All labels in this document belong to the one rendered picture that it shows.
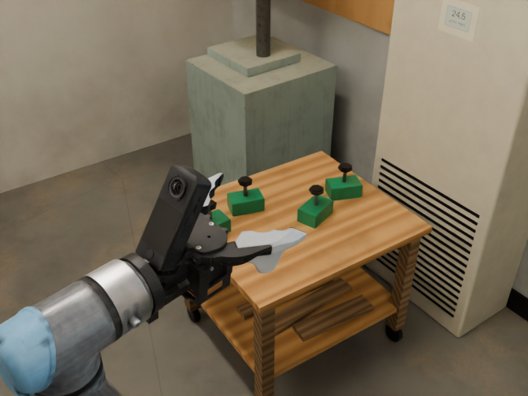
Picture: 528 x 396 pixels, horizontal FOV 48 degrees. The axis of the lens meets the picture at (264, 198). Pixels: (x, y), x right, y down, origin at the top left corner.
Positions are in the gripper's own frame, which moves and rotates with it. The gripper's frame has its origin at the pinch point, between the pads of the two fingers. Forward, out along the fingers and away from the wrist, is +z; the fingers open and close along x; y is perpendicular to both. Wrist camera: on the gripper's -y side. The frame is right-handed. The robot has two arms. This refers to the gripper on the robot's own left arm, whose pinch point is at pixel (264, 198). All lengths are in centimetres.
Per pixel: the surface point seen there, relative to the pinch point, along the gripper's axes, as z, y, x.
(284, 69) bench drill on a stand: 129, 68, -104
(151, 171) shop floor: 105, 147, -165
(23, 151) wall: 56, 134, -202
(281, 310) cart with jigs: 64, 110, -38
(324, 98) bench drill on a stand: 141, 80, -91
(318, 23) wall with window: 165, 62, -117
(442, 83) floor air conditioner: 117, 37, -31
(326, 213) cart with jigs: 79, 74, -39
